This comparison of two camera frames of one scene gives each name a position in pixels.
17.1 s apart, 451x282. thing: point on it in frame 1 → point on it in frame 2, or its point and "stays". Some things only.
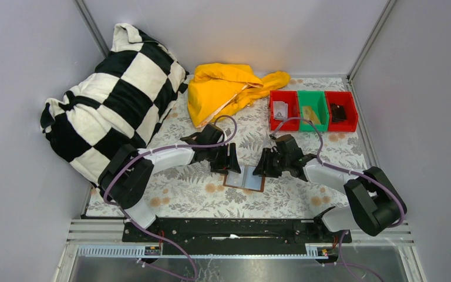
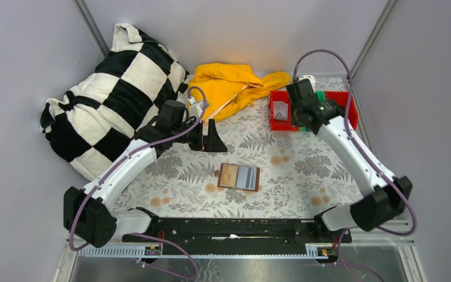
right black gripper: (276, 162) → (301, 118)
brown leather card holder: (245, 180) stays
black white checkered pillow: (120, 102) stays
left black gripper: (224, 157) → (199, 134)
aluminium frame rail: (397, 235) stays
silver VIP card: (280, 110) stays
